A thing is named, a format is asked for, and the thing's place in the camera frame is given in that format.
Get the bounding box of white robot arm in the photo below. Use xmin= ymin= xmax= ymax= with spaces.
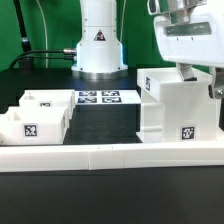
xmin=72 ymin=0 xmax=224 ymax=99

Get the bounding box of white rear drawer tray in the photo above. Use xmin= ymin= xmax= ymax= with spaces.
xmin=19 ymin=89 xmax=75 ymax=118

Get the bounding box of black cable with connector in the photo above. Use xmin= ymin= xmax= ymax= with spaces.
xmin=9 ymin=48 xmax=78 ymax=70

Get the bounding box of white thin cable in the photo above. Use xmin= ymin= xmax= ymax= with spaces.
xmin=35 ymin=0 xmax=49 ymax=69

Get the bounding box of white U-shaped fence wall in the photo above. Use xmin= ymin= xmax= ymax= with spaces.
xmin=0 ymin=141 xmax=224 ymax=172

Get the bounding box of black vertical pole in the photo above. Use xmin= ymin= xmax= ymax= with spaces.
xmin=13 ymin=0 xmax=31 ymax=52

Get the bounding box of fiducial marker sheet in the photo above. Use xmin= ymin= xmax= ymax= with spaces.
xmin=75 ymin=90 xmax=141 ymax=105

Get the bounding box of white drawer tray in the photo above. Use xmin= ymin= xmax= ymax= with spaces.
xmin=19 ymin=89 xmax=75 ymax=118
xmin=0 ymin=107 xmax=69 ymax=146

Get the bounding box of white drawer cabinet box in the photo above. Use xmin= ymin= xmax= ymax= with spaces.
xmin=137 ymin=67 xmax=221 ymax=143

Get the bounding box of white front drawer tray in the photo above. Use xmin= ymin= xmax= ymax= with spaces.
xmin=0 ymin=107 xmax=69 ymax=146

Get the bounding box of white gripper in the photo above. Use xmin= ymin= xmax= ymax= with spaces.
xmin=147 ymin=0 xmax=224 ymax=99

